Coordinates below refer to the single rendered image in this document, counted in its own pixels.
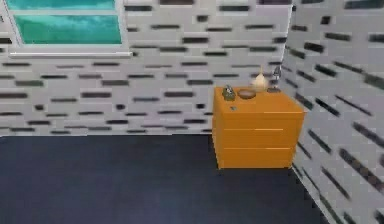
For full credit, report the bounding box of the grey green alarm clock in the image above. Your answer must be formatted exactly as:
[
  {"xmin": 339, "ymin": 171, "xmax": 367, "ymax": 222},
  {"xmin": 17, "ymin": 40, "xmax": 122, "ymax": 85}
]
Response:
[{"xmin": 222, "ymin": 84, "xmax": 237, "ymax": 102}]

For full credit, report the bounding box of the cream round vase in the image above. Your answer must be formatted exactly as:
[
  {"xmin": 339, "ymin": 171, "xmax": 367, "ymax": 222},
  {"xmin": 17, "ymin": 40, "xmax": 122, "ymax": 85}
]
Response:
[{"xmin": 251, "ymin": 67, "xmax": 269, "ymax": 93}]

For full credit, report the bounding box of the orange chest of drawers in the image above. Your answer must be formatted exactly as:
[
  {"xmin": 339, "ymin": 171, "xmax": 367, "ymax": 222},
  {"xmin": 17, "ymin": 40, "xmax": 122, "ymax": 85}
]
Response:
[{"xmin": 211, "ymin": 86, "xmax": 306, "ymax": 170}]

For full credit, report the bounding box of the grey small statue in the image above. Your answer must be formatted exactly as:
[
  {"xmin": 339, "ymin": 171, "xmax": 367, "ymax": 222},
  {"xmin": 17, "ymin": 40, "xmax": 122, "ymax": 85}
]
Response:
[{"xmin": 267, "ymin": 65, "xmax": 283, "ymax": 94}]

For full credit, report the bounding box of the brown round bowl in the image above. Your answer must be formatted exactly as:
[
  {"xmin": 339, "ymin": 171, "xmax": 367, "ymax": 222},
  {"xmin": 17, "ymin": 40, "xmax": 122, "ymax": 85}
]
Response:
[{"xmin": 237, "ymin": 88, "xmax": 257, "ymax": 100}]

